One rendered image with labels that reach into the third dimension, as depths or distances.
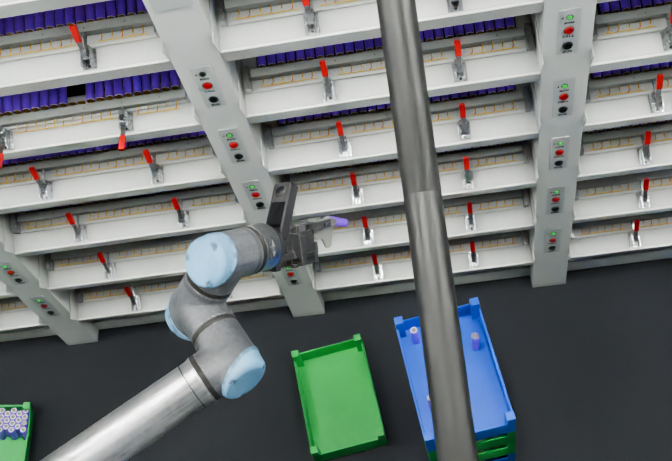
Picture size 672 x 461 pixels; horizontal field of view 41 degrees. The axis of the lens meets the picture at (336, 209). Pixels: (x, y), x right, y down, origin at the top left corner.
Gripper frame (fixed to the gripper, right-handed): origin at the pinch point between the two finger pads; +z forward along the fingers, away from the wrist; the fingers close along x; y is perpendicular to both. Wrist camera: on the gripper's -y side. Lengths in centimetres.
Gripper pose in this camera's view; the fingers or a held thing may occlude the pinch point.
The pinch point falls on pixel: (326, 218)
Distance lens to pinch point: 186.0
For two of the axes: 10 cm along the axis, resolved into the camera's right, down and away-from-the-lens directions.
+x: 8.1, -0.2, -5.9
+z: 5.8, -1.4, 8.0
